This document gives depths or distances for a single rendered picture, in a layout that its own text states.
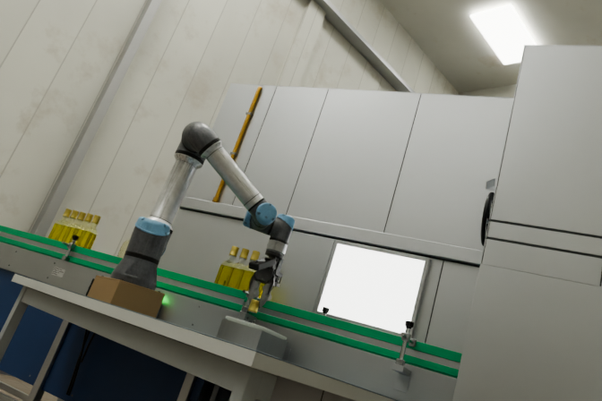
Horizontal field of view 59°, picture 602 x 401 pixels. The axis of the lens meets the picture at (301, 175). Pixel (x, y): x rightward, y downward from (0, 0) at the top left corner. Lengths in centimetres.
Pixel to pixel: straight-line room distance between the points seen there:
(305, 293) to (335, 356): 40
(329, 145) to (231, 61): 373
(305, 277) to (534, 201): 103
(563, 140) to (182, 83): 444
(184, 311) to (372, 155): 111
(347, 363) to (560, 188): 97
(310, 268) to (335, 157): 57
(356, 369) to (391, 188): 84
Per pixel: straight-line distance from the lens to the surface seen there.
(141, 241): 186
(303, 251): 246
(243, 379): 126
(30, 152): 511
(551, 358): 182
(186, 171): 207
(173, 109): 574
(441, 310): 226
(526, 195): 197
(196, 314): 230
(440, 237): 234
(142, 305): 184
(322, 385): 137
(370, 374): 205
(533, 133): 207
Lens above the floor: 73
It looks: 19 degrees up
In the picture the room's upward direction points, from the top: 19 degrees clockwise
